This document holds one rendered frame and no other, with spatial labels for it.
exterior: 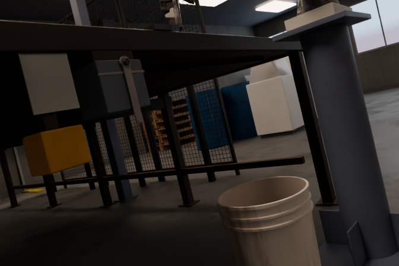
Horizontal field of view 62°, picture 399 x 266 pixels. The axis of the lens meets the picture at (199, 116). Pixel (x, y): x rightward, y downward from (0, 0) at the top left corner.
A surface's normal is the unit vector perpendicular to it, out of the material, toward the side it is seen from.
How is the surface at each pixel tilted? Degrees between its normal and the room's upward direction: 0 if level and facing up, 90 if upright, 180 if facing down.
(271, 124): 90
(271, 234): 93
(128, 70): 90
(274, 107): 90
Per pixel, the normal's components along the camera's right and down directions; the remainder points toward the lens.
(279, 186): -0.56, 0.10
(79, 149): 0.77, -0.17
